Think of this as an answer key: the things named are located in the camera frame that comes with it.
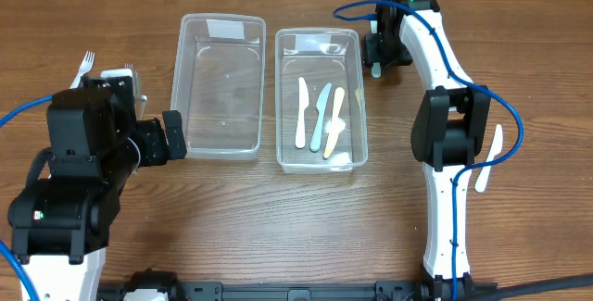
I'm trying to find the right clear plastic container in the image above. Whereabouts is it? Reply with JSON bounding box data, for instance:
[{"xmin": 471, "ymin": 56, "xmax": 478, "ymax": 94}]
[{"xmin": 275, "ymin": 28, "xmax": 368, "ymax": 174}]

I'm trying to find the white plastic knife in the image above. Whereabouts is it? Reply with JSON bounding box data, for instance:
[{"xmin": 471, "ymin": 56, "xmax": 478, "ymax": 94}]
[
  {"xmin": 295, "ymin": 77, "xmax": 309, "ymax": 149},
  {"xmin": 474, "ymin": 124, "xmax": 504, "ymax": 193}
]

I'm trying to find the left blue cable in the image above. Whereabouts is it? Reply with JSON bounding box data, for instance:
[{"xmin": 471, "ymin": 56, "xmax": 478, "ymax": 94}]
[{"xmin": 0, "ymin": 94, "xmax": 57, "ymax": 301}]

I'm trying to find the light blue plastic knife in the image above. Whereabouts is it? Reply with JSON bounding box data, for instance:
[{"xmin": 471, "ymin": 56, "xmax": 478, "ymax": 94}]
[{"xmin": 309, "ymin": 82, "xmax": 332, "ymax": 153}]

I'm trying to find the light blue plastic fork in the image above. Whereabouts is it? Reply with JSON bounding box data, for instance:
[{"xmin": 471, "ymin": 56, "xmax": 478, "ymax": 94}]
[{"xmin": 69, "ymin": 51, "xmax": 95, "ymax": 89}]

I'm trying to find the clear plastic container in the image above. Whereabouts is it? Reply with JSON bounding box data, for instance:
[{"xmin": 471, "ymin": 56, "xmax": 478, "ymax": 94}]
[
  {"xmin": 170, "ymin": 13, "xmax": 267, "ymax": 160},
  {"xmin": 275, "ymin": 28, "xmax": 368, "ymax": 174}
]

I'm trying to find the black corrugated hose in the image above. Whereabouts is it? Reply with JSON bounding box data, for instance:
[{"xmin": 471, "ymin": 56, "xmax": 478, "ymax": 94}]
[{"xmin": 481, "ymin": 273, "xmax": 593, "ymax": 301}]

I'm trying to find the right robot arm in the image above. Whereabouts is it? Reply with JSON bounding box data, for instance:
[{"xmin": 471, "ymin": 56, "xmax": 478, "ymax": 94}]
[{"xmin": 362, "ymin": 0, "xmax": 490, "ymax": 289}]

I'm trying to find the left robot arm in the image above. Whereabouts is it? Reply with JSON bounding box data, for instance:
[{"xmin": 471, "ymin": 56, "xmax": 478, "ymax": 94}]
[{"xmin": 1, "ymin": 69, "xmax": 187, "ymax": 300}]

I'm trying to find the left clear plastic container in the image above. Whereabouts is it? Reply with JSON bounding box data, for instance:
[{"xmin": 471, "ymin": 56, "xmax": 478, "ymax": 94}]
[{"xmin": 170, "ymin": 13, "xmax": 267, "ymax": 160}]

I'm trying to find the thick handled metal fork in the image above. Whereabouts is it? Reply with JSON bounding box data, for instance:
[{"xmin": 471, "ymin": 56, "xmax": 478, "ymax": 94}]
[{"xmin": 137, "ymin": 94, "xmax": 147, "ymax": 120}]

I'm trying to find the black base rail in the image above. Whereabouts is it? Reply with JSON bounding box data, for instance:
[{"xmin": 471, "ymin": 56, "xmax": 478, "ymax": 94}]
[{"xmin": 95, "ymin": 270, "xmax": 452, "ymax": 301}]

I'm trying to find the yellow plastic knife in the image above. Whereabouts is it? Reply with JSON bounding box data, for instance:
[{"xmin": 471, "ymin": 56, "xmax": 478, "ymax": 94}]
[{"xmin": 323, "ymin": 87, "xmax": 345, "ymax": 159}]

